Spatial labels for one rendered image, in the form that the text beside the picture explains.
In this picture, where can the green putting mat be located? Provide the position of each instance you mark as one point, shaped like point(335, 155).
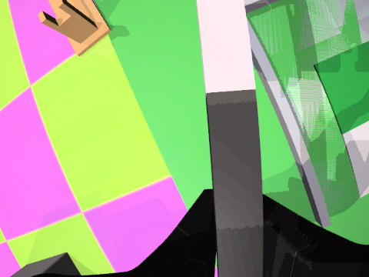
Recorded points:
point(158, 45)

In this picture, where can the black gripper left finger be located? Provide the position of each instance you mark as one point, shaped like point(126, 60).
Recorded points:
point(189, 251)

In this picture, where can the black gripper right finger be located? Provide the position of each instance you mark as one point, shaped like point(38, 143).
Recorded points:
point(296, 247)

